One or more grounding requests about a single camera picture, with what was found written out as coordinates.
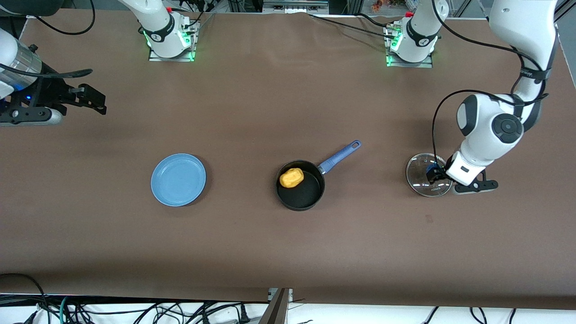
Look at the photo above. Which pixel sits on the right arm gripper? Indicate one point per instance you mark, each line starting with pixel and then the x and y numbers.
pixel 53 92

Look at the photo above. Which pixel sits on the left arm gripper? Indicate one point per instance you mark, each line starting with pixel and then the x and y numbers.
pixel 441 173

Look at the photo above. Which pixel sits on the glass lid with blue knob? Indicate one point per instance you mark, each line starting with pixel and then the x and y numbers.
pixel 418 180

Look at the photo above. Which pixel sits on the yellow potato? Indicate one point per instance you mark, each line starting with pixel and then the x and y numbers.
pixel 291 178

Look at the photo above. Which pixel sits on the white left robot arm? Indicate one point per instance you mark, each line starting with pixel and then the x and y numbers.
pixel 490 130

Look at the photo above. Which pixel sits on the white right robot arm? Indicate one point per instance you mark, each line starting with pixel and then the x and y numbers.
pixel 157 27

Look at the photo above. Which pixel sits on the blue round plate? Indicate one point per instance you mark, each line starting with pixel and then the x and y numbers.
pixel 178 180

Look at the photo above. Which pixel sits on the brown table mat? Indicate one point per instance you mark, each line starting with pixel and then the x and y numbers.
pixel 315 252

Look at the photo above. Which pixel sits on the brown wooden beam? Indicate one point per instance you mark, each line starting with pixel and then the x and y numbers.
pixel 274 310

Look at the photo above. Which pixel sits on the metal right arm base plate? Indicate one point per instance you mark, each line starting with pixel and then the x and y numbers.
pixel 189 51

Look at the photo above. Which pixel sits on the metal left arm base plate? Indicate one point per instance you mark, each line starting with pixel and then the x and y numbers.
pixel 425 63

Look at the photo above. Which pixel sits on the grey aluminium frame rail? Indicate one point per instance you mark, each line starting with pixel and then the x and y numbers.
pixel 294 6

